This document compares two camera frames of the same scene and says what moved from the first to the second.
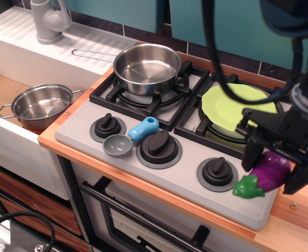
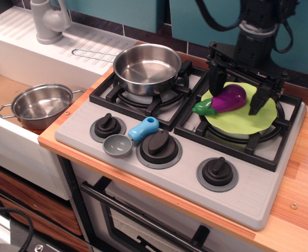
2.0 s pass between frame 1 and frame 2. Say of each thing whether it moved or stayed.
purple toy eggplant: moved
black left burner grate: stayed
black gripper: moved
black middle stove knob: stayed
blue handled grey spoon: stayed
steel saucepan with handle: stayed
